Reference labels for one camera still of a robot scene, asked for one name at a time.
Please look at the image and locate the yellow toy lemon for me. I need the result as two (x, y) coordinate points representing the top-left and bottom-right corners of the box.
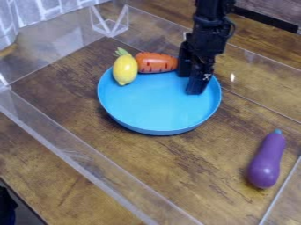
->
(113, 47), (138, 86)

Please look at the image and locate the orange toy carrot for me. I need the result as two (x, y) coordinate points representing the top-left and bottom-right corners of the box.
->
(135, 52), (178, 74)

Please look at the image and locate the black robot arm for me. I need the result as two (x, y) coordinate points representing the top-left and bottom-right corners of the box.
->
(178, 0), (236, 95)

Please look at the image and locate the blue round plate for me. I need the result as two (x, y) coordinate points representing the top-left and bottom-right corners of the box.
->
(96, 69), (222, 135)

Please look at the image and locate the clear acrylic enclosure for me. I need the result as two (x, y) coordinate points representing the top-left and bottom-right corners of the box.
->
(0, 0), (301, 225)

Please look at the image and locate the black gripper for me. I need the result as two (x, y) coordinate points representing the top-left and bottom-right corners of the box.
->
(178, 15), (236, 95)

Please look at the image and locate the purple toy eggplant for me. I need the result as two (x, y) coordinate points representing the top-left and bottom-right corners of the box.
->
(248, 129), (286, 189)

